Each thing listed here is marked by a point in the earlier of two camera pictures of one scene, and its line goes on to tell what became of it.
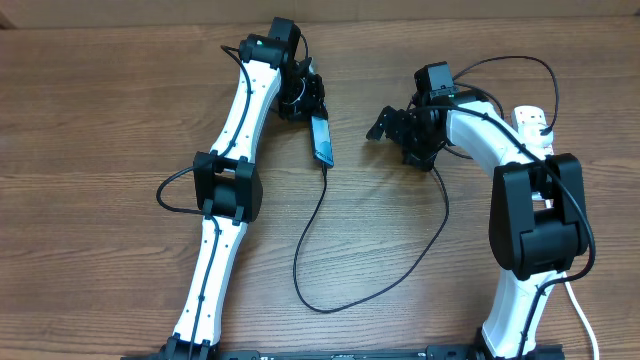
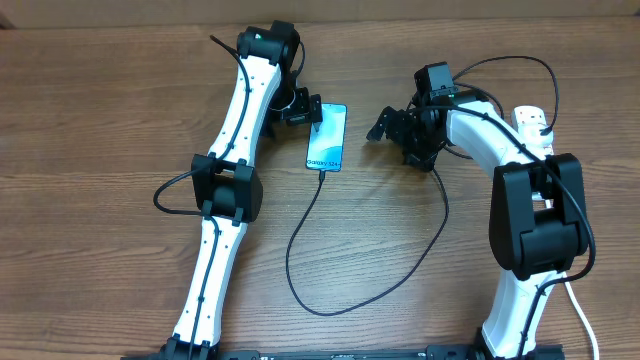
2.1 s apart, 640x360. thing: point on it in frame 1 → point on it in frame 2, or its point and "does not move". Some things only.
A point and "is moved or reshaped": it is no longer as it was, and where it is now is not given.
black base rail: x=437 y=354 does not move
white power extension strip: x=532 y=125 does not move
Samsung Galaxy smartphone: x=322 y=140 is moved or reshaped
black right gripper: x=424 y=154 does not move
